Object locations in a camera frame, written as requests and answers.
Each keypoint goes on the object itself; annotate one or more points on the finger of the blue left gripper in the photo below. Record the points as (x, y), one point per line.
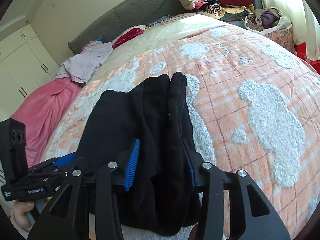
(64, 160)

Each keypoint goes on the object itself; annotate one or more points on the left hand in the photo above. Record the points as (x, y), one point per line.
(19, 217)

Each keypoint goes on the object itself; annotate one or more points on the pink blanket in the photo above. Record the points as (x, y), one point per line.
(41, 112)

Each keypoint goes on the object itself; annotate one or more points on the lilac crumpled garment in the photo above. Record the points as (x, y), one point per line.
(81, 67)

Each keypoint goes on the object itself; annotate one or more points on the grey quilted headboard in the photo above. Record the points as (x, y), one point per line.
(123, 16)

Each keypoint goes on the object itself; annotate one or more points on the plastic bag of clothes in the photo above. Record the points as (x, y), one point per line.
(264, 21)

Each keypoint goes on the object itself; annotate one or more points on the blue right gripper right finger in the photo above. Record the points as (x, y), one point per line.
(189, 154)

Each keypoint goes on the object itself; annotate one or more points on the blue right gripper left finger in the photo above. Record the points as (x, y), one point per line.
(131, 165)

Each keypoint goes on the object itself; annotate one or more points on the red pillow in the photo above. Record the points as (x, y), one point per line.
(128, 35)

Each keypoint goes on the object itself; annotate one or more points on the white wardrobe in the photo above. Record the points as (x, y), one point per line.
(26, 65)

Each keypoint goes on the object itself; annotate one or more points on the orange white plaid bedspread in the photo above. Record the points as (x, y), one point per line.
(255, 106)

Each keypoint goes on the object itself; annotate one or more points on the black IKISS shirt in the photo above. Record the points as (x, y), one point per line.
(155, 112)

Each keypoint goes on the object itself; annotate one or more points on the floral storage box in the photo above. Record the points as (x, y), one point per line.
(284, 38)

